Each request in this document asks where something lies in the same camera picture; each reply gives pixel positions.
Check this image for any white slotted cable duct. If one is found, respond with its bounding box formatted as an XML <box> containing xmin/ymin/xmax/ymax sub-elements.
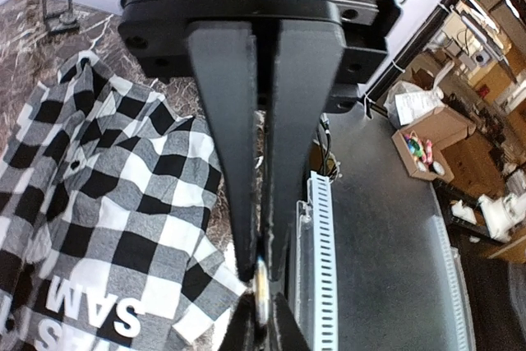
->
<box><xmin>294</xmin><ymin>171</ymin><xmax>339</xmax><ymax>350</ymax></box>

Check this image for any cardboard box with toys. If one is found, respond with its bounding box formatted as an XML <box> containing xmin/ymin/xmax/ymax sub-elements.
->
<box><xmin>392</xmin><ymin>106</ymin><xmax>476</xmax><ymax>183</ymax></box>

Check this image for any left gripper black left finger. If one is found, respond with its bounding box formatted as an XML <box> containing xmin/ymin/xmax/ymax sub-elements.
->
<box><xmin>219</xmin><ymin>293</ymin><xmax>263</xmax><ymax>351</ymax></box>

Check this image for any small black brooch box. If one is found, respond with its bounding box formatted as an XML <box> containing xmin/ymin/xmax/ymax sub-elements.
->
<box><xmin>41</xmin><ymin>0</ymin><xmax>80</xmax><ymax>36</ymax></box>

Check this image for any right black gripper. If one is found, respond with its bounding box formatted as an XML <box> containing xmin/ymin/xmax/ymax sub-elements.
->
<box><xmin>118</xmin><ymin>0</ymin><xmax>401</xmax><ymax>282</ymax></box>

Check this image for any black white plaid shirt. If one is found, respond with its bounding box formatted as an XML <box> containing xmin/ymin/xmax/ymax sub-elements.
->
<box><xmin>1</xmin><ymin>51</ymin><xmax>245</xmax><ymax>350</ymax></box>

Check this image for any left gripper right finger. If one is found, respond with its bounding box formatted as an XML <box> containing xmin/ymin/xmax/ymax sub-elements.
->
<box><xmin>267</xmin><ymin>293</ymin><xmax>310</xmax><ymax>351</ymax></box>

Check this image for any yellow round brooch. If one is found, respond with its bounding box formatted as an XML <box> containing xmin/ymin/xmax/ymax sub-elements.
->
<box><xmin>252</xmin><ymin>256</ymin><xmax>270</xmax><ymax>327</ymax></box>

